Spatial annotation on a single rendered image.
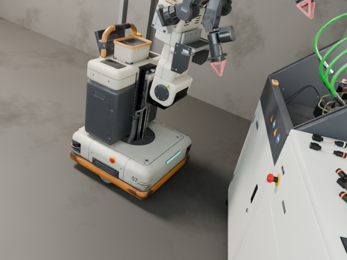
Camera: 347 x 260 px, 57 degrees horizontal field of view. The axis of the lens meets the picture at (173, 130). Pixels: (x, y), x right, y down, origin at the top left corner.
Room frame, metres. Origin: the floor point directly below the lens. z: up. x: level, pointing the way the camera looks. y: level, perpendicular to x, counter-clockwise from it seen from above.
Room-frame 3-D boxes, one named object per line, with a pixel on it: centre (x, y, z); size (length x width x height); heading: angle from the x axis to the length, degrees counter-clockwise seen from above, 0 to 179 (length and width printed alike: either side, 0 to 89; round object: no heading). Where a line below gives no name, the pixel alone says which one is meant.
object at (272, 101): (1.46, -0.48, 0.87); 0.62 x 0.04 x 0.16; 178
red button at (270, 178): (1.02, -0.41, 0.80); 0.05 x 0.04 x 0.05; 178
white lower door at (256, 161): (1.47, -0.46, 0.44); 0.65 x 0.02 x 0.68; 178
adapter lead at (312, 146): (0.98, -0.54, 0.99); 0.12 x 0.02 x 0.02; 78
